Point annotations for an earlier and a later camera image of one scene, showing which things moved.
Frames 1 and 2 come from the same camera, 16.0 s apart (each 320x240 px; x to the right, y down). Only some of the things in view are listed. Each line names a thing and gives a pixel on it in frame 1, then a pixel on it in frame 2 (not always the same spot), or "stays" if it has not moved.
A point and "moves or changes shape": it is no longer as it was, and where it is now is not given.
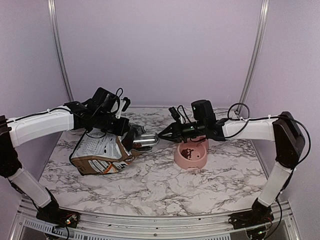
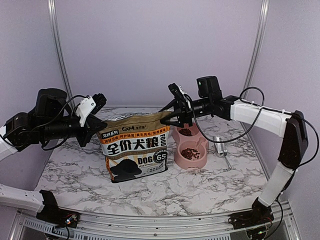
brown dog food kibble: (184, 153) moves or changes shape
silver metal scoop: (146, 140) -> (220, 147)
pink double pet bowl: (193, 154) stays
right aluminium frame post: (254, 56) stays
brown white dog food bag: (95, 151) -> (135, 147)
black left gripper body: (109, 127) -> (81, 138)
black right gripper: (177, 135) -> (183, 112)
